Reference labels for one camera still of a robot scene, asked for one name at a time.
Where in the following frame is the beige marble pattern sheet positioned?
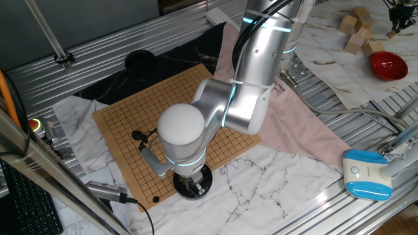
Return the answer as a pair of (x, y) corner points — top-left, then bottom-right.
(295, 0), (418, 112)

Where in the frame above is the white power strip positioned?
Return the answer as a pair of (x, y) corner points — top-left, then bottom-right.
(205, 7), (242, 31)

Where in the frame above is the tan Go board mat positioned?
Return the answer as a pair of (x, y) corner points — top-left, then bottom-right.
(91, 63), (263, 213)

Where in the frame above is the black marble pattern cloth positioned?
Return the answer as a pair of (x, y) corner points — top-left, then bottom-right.
(73, 22), (228, 106)

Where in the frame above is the empty black bowl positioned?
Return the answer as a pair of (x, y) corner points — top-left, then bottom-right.
(124, 49), (157, 74)

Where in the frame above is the silver camera mount bracket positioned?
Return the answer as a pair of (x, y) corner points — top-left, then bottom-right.
(140, 146), (174, 179)

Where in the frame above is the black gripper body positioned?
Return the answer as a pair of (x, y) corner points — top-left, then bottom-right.
(178, 172), (204, 187)

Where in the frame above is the blue white handheld appliance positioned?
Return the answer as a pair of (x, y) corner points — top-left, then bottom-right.
(342, 143), (418, 202)

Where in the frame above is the red emergency stop button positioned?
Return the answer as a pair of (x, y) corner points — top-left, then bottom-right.
(27, 117), (45, 134)

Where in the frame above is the background black robot gripper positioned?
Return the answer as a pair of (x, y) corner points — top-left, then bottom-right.
(383, 0), (418, 33)

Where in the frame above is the black computer keyboard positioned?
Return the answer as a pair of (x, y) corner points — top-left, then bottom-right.
(0, 159), (65, 235)

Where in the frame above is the pink cloth with print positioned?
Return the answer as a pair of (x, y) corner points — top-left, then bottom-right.
(214, 22), (352, 167)

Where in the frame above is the orange cable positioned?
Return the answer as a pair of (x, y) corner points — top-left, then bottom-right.
(0, 70), (22, 128)

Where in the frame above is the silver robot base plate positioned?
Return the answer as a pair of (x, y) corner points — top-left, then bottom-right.
(280, 54), (316, 87)

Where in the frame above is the black bowl of Go stones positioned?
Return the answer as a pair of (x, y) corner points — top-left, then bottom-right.
(172, 163), (214, 200)

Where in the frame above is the black device cable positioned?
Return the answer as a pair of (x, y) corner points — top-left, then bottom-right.
(125, 195), (156, 235)

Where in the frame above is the light wooden cube block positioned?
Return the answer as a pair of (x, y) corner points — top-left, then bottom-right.
(354, 16), (375, 32)
(356, 27), (374, 40)
(338, 14), (359, 35)
(344, 33), (366, 55)
(349, 5), (370, 20)
(362, 40), (386, 59)

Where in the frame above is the grey metal clamp bracket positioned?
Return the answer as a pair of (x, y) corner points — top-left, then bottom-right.
(42, 119), (74, 161)

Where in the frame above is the aluminium frame post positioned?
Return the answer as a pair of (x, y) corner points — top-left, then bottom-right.
(0, 107), (131, 235)

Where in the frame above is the red bowl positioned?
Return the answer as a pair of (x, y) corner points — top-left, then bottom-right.
(370, 51), (409, 82)

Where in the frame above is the thin metal stand rod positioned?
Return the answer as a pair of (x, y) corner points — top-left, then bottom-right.
(24, 0), (76, 71)

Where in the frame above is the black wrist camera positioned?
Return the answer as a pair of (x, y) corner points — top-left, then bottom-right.
(131, 129), (148, 144)

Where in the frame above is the silver ribbed handheld device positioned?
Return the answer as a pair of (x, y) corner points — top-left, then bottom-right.
(85, 180), (129, 204)

